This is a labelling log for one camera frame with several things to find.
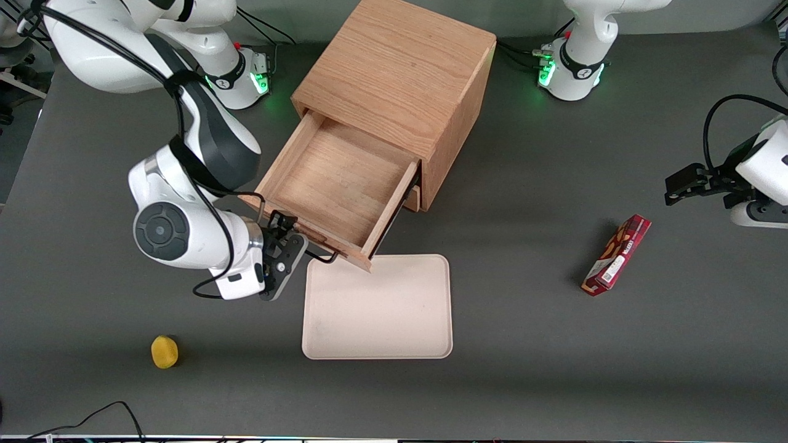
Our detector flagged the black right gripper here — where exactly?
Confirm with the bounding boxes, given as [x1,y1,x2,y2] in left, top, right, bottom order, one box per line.
[263,210,300,293]

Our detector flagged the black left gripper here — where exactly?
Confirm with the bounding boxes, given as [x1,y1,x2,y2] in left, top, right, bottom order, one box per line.
[664,134,770,210]

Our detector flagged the black metal drawer handle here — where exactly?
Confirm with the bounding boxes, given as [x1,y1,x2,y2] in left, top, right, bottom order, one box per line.
[294,231,340,265]

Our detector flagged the wooden drawer with deep tray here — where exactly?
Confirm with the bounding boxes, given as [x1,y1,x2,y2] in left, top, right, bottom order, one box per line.
[239,110,423,273]

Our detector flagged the wooden drawer cabinet body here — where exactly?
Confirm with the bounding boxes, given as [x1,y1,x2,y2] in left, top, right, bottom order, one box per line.
[291,0,497,213]

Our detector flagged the red tartan cookie box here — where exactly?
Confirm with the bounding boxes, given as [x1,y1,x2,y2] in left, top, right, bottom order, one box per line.
[581,214,652,297]

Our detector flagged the beige plastic tray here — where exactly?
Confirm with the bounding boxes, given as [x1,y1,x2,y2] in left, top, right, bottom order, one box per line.
[302,254,454,361]

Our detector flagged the yellow lemon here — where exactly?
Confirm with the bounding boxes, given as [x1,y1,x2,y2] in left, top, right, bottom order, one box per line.
[151,335,180,370]

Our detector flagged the grey rounded background object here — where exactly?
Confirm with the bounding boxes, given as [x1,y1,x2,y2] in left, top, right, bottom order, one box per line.
[0,18,31,68]

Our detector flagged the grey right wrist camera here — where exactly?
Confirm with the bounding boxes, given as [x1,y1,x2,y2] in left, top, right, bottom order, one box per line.
[260,234,309,302]

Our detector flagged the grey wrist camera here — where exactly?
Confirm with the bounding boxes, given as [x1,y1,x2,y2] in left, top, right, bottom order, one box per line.
[260,234,309,302]
[730,200,788,230]

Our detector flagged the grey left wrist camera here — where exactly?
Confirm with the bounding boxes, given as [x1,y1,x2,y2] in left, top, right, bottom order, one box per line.
[730,200,788,230]

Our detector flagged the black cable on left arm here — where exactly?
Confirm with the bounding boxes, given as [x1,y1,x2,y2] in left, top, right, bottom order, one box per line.
[703,94,788,174]

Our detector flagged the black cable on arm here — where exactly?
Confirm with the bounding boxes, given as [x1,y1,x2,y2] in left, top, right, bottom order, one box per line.
[703,94,788,174]
[18,0,267,300]

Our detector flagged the black hanging cable loop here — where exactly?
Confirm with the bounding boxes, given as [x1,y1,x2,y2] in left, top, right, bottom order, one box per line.
[772,43,788,96]

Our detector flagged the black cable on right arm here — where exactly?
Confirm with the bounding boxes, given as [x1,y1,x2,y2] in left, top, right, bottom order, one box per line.
[18,0,267,300]

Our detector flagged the black right arm base cable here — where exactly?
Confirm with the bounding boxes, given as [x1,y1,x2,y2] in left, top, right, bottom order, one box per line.
[236,7,297,78]

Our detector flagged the black left arm base cables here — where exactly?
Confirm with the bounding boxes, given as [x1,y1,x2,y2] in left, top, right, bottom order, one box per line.
[501,38,555,73]

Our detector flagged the black cable at table edge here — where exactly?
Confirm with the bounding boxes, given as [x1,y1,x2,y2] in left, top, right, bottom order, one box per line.
[25,401,146,443]

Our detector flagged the white frame bar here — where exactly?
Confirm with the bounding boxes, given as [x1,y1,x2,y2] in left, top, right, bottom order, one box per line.
[0,69,47,99]

